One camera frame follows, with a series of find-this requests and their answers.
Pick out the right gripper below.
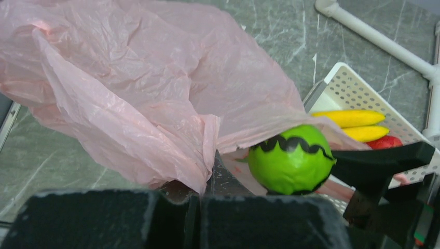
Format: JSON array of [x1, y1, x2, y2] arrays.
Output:
[[331, 141, 439, 248]]

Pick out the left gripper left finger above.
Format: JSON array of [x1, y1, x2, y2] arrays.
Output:
[[1, 189, 199, 248]]

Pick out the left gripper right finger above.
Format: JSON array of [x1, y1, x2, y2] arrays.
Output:
[[200, 154, 351, 248]]

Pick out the red fake tomato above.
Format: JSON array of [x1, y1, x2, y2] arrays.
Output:
[[366, 135, 403, 150]]

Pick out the yellow fake bananas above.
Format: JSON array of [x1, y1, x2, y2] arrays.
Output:
[[311, 109, 390, 143]]

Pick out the green fake watermelon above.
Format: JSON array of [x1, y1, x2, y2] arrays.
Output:
[[247, 124, 337, 196]]

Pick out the pink plastic bag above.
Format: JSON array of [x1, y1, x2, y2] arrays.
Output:
[[1, 1, 366, 194]]

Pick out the white plastic basket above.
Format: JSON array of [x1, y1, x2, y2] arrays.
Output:
[[302, 62, 440, 214]]

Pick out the white pipe frame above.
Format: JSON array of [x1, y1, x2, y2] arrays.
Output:
[[315, 1, 439, 140]]

